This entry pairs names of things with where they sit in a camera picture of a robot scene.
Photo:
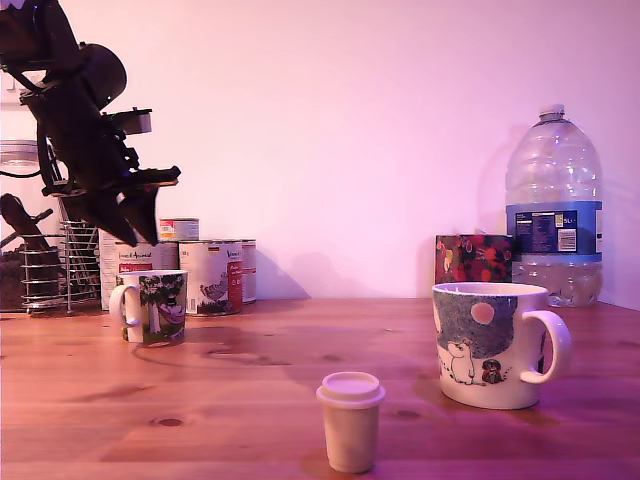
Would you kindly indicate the pale gripper camera box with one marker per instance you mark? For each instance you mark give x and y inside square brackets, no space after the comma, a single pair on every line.
[139,123]

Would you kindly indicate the white can with red label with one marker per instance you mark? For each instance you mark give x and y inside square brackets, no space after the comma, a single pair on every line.
[250,270]

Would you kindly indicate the clear glass storage jar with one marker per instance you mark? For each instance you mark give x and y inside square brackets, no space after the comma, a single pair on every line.
[15,155]

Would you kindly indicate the dark wooden utensil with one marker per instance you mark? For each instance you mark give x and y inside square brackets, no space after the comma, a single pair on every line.
[20,220]

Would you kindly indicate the red floral box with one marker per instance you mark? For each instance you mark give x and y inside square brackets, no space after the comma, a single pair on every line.
[470,260]

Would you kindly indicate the white coffee capsule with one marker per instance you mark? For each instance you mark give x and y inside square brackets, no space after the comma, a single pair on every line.
[351,435]

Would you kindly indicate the large blue-grey cartoon mug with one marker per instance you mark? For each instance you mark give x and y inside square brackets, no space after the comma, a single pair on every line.
[480,350]

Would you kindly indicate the large clear water bottle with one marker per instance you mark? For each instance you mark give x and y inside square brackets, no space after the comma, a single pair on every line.
[550,175]

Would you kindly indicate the green print cartoon mug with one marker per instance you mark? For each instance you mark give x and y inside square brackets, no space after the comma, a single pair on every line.
[160,310]

